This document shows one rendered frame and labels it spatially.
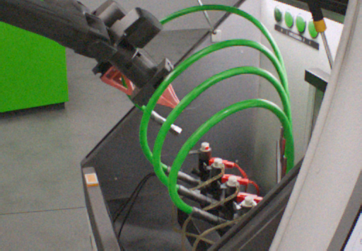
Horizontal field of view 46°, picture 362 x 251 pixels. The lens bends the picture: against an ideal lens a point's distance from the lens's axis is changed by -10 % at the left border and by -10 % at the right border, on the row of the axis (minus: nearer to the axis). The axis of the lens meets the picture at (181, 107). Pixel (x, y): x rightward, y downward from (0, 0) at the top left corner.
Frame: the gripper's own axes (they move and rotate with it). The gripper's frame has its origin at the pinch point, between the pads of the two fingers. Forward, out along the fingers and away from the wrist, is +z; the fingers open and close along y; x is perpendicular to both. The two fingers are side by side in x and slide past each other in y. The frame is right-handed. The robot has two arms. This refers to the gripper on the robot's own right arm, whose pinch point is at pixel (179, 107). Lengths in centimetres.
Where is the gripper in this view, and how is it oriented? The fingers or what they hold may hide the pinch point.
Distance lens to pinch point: 99.1
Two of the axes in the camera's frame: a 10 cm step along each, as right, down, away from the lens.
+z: 7.1, 6.5, 2.6
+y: 7.0, -6.7, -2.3
